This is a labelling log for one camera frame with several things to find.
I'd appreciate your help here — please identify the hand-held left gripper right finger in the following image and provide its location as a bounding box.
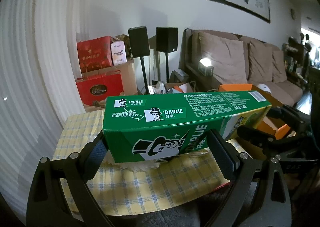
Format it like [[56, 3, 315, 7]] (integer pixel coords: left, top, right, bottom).
[[200, 129, 292, 227]]

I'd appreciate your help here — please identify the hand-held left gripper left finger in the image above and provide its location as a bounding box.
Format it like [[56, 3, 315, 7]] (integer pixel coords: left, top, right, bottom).
[[26, 131, 110, 227]]

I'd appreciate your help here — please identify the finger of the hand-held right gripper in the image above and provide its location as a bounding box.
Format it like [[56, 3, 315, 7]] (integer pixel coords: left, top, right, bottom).
[[267, 105, 312, 132], [236, 125, 280, 152]]

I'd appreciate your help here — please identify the white feather duster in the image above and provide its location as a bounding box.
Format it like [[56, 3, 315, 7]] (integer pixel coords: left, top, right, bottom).
[[104, 153, 160, 171]]

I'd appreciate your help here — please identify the orange-lined cardboard box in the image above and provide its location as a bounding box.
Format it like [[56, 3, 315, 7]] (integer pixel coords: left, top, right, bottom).
[[217, 83, 292, 160]]

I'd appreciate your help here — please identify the green yellow toothpaste box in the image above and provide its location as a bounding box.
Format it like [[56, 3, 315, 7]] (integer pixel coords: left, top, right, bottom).
[[103, 91, 272, 163]]

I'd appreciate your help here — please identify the brown sofa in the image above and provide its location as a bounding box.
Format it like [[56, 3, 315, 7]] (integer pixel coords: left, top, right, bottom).
[[180, 28, 312, 115]]

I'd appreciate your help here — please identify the white dome nail lamp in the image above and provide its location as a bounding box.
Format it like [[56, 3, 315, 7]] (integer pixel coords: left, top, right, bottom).
[[257, 84, 272, 95]]

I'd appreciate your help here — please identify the brown sofa cushion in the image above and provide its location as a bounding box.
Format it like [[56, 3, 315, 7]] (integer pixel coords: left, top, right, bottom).
[[199, 32, 248, 85], [272, 50, 285, 83], [247, 40, 274, 82]]

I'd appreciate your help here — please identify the yellow checked tablecloth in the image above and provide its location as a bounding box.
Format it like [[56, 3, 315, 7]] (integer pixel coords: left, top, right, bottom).
[[54, 110, 230, 215]]

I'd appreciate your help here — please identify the red gift bag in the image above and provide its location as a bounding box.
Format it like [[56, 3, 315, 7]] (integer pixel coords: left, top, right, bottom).
[[76, 70, 123, 107]]

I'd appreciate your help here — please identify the dark display shelf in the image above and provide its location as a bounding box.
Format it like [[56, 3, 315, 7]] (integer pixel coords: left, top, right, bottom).
[[282, 33, 320, 87]]

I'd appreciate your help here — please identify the black lantern lamp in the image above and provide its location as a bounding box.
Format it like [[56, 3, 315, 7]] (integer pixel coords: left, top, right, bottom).
[[199, 58, 214, 76]]

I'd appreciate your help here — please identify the open box of clutter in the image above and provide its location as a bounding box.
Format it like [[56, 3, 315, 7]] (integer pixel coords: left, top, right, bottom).
[[147, 80, 193, 95]]

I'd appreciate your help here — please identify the black speaker stand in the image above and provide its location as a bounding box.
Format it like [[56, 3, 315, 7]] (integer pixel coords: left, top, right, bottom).
[[164, 52, 170, 82], [140, 57, 148, 87]]

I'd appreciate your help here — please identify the red gift box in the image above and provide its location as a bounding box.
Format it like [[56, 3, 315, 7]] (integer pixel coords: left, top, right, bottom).
[[77, 36, 113, 73]]

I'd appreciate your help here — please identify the white tissue pack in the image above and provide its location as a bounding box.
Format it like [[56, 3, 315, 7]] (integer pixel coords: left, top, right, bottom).
[[111, 41, 126, 65]]

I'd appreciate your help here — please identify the white curtain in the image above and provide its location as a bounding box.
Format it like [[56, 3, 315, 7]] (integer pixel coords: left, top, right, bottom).
[[0, 0, 83, 192]]

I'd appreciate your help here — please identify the black bookshelf speaker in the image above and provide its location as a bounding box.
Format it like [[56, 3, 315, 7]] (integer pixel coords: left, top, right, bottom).
[[156, 27, 178, 53], [128, 26, 151, 58]]

